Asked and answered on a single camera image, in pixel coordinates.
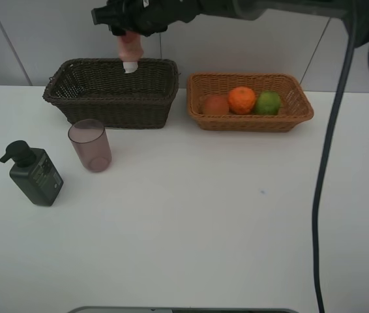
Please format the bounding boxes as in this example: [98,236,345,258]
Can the dark brown wicker basket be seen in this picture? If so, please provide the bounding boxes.
[43,58,179,129]

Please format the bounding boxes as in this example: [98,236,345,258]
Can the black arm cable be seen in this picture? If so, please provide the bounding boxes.
[311,0,363,313]

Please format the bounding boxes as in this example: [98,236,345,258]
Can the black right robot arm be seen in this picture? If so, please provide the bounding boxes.
[91,0,369,66]

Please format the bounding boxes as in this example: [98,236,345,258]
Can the green lime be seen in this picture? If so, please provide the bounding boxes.
[254,91,282,115]

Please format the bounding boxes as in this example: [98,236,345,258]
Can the dark green pump bottle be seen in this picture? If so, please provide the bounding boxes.
[0,140,63,207]

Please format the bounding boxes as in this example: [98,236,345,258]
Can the translucent purple plastic cup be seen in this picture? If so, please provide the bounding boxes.
[68,119,112,172]

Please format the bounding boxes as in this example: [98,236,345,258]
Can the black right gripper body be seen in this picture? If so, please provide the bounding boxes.
[91,1,168,37]

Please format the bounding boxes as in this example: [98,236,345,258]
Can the light brown wicker basket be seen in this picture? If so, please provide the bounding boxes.
[186,72,314,132]

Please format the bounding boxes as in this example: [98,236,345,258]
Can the orange mandarin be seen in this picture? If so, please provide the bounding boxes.
[228,87,256,115]

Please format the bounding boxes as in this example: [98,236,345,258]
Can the pink lotion bottle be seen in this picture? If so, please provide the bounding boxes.
[117,31,143,74]

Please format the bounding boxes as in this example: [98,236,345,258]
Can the red orange round fruit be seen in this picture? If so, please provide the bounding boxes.
[202,95,229,115]

